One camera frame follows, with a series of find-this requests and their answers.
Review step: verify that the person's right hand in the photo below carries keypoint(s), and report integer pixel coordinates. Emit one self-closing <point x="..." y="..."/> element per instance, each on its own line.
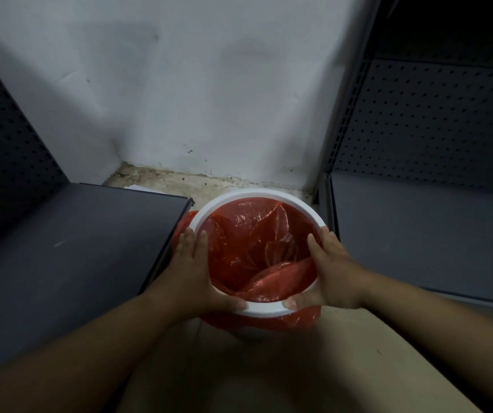
<point x="337" y="275"/>

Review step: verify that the person's left hand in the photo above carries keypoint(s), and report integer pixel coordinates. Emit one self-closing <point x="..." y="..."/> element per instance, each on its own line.
<point x="192" y="279"/>

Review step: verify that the person's left thumb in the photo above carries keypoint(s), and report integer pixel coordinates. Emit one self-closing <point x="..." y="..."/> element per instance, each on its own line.
<point x="229" y="303"/>

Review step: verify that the person's left middle finger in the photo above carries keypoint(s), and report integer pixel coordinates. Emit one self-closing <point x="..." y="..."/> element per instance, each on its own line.
<point x="187" y="247"/>

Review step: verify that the person's right thumb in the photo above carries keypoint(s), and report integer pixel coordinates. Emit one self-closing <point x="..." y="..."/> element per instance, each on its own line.
<point x="300" y="300"/>

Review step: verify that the person's right middle finger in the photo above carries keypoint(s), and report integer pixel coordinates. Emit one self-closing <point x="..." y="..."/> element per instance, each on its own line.
<point x="329" y="240"/>

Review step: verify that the white round trash bin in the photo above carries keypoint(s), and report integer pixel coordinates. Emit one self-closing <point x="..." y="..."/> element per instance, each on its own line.
<point x="257" y="253"/>

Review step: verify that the person's left forearm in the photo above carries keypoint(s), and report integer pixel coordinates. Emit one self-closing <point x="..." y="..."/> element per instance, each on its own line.
<point x="74" y="352"/>

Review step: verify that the person's right forearm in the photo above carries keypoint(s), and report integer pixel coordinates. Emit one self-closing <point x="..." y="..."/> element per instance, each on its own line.
<point x="444" y="326"/>

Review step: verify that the red plastic bin liner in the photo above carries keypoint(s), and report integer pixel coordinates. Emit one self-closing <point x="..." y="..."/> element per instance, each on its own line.
<point x="257" y="249"/>

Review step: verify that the white paper scrap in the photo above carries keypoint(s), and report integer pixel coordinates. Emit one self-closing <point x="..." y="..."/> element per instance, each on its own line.
<point x="143" y="188"/>

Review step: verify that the grey metal pegboard shelf unit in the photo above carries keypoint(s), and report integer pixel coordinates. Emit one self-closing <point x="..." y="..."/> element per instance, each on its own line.
<point x="57" y="236"/>
<point x="427" y="167"/>

